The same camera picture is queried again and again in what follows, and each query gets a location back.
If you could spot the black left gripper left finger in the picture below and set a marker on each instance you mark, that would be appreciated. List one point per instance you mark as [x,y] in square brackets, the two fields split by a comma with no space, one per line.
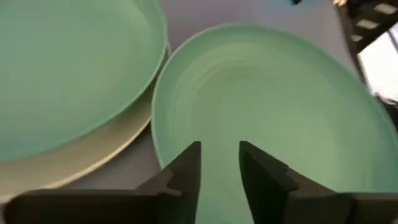
[183,186]

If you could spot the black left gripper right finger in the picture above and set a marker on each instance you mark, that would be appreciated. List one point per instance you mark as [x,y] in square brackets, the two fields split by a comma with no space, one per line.
[267,193]

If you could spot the green plastic plate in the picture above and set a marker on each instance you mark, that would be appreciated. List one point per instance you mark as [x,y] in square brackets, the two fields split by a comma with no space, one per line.
[71,71]
[280,102]

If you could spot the cream plastic plate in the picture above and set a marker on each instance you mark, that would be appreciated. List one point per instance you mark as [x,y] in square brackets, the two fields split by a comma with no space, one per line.
[93,152]

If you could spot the white sheet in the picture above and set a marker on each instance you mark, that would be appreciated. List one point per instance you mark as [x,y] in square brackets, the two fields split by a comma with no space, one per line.
[381,68]

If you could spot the black frame with white patches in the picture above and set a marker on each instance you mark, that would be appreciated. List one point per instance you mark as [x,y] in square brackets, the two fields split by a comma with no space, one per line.
[367,18]

